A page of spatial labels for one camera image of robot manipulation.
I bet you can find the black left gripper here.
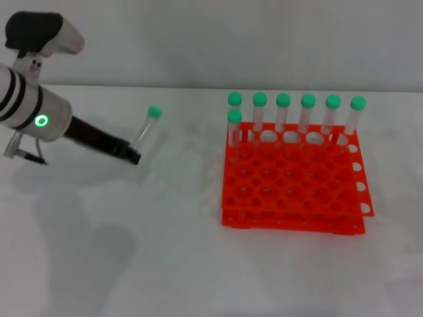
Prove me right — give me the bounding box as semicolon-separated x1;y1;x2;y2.
64;115;142;166

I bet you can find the clear test tube green cap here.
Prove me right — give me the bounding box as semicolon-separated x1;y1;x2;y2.
251;92;268;148
275;92;291;149
227;108;243;166
227;91;243;112
297;93;317;150
319;94;342;151
130;105;163;153
342;95;367;137

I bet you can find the orange plastic test tube rack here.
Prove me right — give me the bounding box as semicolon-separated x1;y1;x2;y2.
219;121;376;236

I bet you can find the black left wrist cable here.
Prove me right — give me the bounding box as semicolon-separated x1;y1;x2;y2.
3;131;49;166

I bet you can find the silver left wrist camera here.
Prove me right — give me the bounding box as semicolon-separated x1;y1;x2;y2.
4;11;85;77

